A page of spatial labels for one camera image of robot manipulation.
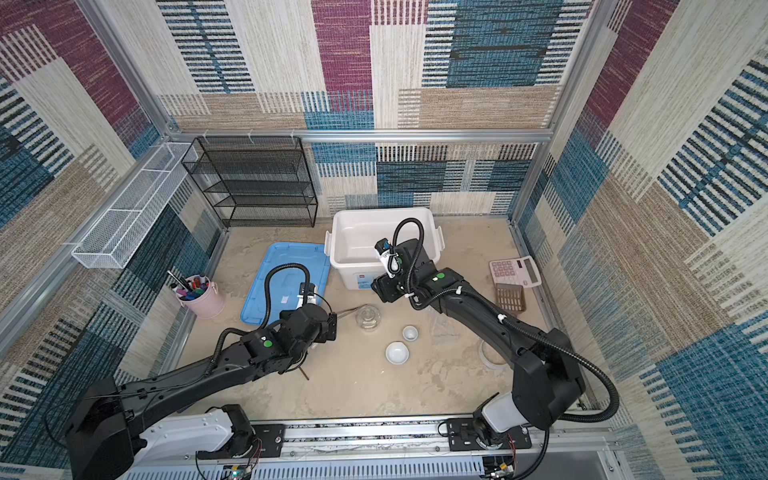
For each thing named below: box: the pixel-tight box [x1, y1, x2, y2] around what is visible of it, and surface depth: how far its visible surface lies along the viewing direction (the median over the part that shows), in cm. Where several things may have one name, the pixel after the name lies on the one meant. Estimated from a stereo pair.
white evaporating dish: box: [385, 341, 410, 365], surface depth 87 cm
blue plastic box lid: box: [241, 242, 331, 326], surface depth 102 cm
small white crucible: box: [402, 325, 419, 342], surface depth 90 cm
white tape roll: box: [479, 340, 507, 371], surface depth 86 cm
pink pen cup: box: [167, 270, 226, 319], surface depth 91 cm
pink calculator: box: [489, 255, 542, 288], surface depth 104 cm
